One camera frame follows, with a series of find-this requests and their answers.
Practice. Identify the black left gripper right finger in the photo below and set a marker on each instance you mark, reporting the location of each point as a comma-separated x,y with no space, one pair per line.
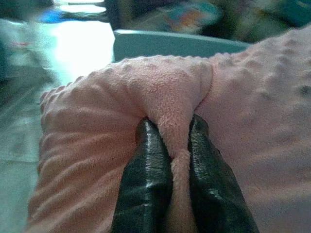
213,189

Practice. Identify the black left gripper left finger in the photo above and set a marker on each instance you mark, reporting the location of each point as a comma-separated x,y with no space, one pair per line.
145,182

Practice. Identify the pink dotted fleece pillow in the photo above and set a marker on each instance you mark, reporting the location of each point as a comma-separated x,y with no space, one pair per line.
243,116

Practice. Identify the blue-grey furniture top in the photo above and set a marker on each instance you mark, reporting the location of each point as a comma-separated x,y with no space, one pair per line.
170,44

